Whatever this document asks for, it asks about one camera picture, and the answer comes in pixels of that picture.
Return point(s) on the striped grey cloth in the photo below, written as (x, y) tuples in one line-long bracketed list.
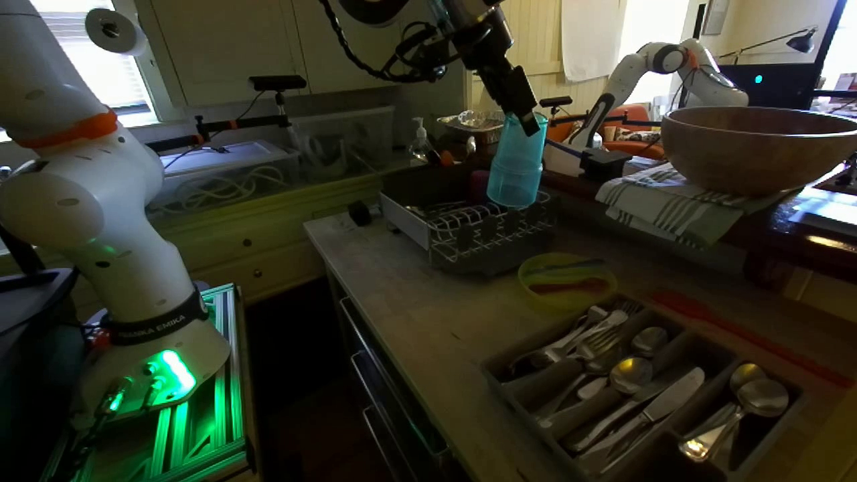
[(679, 210)]

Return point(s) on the yellow drawer cabinet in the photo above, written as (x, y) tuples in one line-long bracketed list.
[(259, 237)]

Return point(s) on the grey cutlery tray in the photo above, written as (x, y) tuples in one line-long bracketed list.
[(645, 391)]

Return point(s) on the green plastic plate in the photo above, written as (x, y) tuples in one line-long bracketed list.
[(567, 280)]

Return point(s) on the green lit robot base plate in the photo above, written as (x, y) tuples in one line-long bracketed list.
[(203, 417)]

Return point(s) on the large silver serving spoon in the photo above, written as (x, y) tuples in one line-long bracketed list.
[(758, 393)]

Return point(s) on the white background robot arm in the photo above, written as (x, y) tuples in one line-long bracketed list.
[(706, 83)]

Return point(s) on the black desk lamp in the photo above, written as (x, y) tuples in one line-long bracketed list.
[(787, 41)]

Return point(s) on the silver table knife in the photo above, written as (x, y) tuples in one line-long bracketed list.
[(666, 405)]

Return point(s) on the silver table spoon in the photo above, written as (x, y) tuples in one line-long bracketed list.
[(630, 373)]

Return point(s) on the dark monitor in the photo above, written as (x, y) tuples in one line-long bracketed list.
[(777, 83)]

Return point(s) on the silver fork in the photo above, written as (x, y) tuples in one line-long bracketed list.
[(586, 324), (602, 342)]

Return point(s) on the large wooden bowl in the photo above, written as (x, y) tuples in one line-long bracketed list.
[(758, 147)]

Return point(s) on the black camera on stand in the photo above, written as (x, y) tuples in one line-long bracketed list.
[(276, 83)]

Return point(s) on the small black knob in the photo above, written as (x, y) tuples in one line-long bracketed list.
[(363, 213)]

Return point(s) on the white hanging towel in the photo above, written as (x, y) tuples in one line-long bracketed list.
[(592, 35)]

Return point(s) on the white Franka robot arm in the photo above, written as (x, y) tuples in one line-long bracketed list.
[(82, 205)]

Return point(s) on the teal translucent plastic cup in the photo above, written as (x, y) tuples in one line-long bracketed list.
[(517, 164)]

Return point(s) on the dark table drawers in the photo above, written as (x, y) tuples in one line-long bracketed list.
[(385, 391)]

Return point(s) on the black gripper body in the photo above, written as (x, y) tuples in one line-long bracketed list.
[(504, 71)]

